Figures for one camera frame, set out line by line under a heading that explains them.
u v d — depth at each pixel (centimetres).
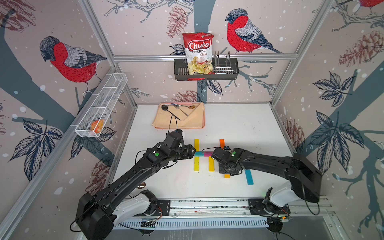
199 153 93
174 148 59
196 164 88
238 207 75
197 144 98
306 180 43
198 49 82
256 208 73
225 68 94
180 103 126
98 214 38
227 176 83
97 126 65
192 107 117
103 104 79
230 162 60
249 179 83
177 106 118
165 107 118
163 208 73
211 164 88
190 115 112
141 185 82
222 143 98
